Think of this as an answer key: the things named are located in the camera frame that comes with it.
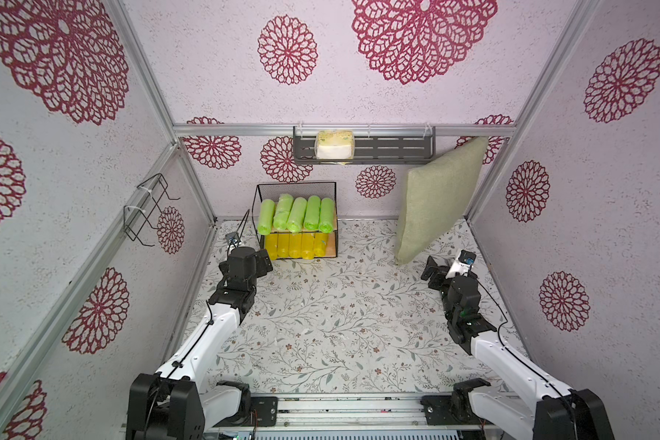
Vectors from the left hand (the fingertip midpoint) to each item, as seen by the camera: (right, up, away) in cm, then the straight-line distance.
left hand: (249, 256), depth 84 cm
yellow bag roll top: (+21, +3, +20) cm, 29 cm away
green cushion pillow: (+58, +19, +1) cm, 61 cm away
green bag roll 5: (+24, +11, +8) cm, 27 cm away
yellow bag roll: (+12, +3, +19) cm, 23 cm away
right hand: (+59, -1, -3) cm, 59 cm away
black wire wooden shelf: (+22, +26, +29) cm, 45 cm away
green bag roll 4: (+19, +14, +10) cm, 26 cm away
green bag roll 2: (+9, +18, +13) cm, 24 cm away
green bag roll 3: (+13, +13, +9) cm, 20 cm away
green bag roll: (+3, +13, +10) cm, 17 cm away
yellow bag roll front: (+2, +3, +21) cm, 22 cm away
